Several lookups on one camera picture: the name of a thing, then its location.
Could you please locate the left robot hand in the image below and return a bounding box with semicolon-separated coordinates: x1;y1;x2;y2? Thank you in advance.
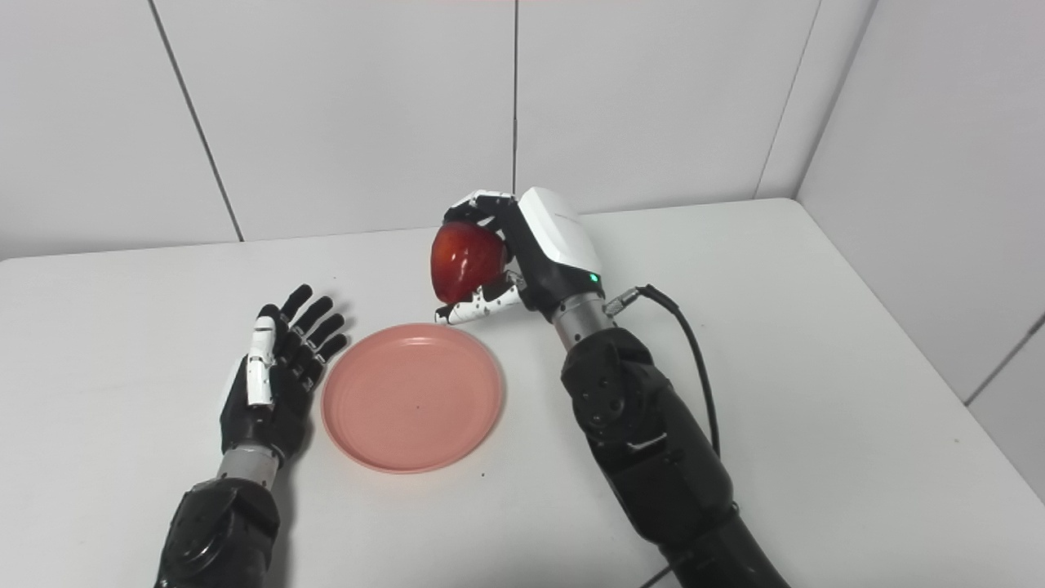
219;284;349;468

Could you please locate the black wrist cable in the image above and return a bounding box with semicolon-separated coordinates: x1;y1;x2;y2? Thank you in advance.
603;284;723;458

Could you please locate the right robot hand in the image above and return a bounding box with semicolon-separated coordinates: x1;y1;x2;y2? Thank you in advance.
434;187;606;327

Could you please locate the pink plate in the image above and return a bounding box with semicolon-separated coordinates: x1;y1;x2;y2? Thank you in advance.
320;323;505;475

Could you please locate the red apple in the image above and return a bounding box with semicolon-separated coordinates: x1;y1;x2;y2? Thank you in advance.
430;220;509;305

